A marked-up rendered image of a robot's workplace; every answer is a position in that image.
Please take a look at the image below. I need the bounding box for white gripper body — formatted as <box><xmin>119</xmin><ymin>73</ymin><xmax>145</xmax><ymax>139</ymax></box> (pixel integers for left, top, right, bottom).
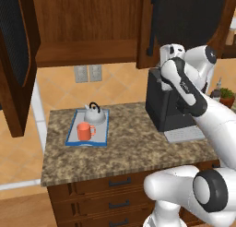
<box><xmin>159</xmin><ymin>42</ymin><xmax>186</xmax><ymax>66</ymax></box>

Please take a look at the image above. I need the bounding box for wooden cabinet door dark glass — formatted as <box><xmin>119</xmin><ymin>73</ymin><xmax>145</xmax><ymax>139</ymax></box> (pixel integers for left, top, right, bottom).
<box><xmin>0</xmin><ymin>0</ymin><xmax>42</xmax><ymax>138</ymax></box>
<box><xmin>136</xmin><ymin>0</ymin><xmax>236</xmax><ymax>70</ymax></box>

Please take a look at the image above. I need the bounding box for blue rimmed grey tray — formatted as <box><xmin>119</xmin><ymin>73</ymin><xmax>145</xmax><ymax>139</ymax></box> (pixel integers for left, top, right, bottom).
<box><xmin>65</xmin><ymin>108</ymin><xmax>111</xmax><ymax>148</ymax></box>

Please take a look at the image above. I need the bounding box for orange mug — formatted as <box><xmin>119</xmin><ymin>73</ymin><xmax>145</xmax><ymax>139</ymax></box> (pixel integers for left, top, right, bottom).
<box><xmin>76</xmin><ymin>121</ymin><xmax>97</xmax><ymax>142</ymax></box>

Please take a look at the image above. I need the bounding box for wooden base cabinet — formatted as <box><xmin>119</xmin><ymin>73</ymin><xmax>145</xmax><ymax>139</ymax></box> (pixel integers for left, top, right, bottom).
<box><xmin>47</xmin><ymin>158</ymin><xmax>223</xmax><ymax>227</ymax></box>

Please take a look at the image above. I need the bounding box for black coffee machine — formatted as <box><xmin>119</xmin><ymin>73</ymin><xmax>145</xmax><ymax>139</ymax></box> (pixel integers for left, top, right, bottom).
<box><xmin>145</xmin><ymin>66</ymin><xmax>207</xmax><ymax>145</ymax></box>

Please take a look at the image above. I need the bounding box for dark bottle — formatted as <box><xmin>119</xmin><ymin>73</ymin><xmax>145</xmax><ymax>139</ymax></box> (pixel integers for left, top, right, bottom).
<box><xmin>209</xmin><ymin>78</ymin><xmax>223</xmax><ymax>102</ymax></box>

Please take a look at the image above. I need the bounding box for green plant in orange pot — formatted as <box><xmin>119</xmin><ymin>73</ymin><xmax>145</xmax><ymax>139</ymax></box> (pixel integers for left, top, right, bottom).
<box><xmin>218</xmin><ymin>87</ymin><xmax>236</xmax><ymax>110</ymax></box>

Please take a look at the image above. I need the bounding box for wooden drawer front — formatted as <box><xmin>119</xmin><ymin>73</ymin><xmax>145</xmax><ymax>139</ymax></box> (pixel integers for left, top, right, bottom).
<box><xmin>75</xmin><ymin>212</ymin><xmax>151</xmax><ymax>227</ymax></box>
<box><xmin>71</xmin><ymin>171</ymin><xmax>155</xmax><ymax>197</ymax></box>
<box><xmin>73</xmin><ymin>192</ymin><xmax>155</xmax><ymax>217</ymax></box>

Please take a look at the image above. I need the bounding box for black cabinet door handle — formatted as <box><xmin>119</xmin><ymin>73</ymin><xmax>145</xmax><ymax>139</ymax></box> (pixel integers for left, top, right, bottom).
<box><xmin>146</xmin><ymin>0</ymin><xmax>161</xmax><ymax>57</ymax></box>

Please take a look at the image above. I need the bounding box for grey wall outlet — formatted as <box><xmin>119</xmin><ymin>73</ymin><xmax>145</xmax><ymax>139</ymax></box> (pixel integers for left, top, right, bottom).
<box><xmin>73</xmin><ymin>65</ymin><xmax>89</xmax><ymax>84</ymax></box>
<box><xmin>88</xmin><ymin>64</ymin><xmax>103</xmax><ymax>83</ymax></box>

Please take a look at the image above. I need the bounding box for wooden wall cabinet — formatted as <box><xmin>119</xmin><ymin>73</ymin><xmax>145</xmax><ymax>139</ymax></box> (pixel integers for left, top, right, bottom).
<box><xmin>18</xmin><ymin>0</ymin><xmax>146</xmax><ymax>68</ymax></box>

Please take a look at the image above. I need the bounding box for grey kettle with black handle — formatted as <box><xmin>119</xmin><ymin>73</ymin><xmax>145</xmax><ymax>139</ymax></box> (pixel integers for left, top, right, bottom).
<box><xmin>83</xmin><ymin>102</ymin><xmax>108</xmax><ymax>125</ymax></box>

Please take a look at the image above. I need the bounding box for black drawer handle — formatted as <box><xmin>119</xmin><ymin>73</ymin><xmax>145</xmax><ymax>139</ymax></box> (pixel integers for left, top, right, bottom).
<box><xmin>108</xmin><ymin>218</ymin><xmax>130</xmax><ymax>227</ymax></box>
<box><xmin>108</xmin><ymin>176</ymin><xmax>133</xmax><ymax>188</ymax></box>
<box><xmin>108</xmin><ymin>199</ymin><xmax>131</xmax><ymax>209</ymax></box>

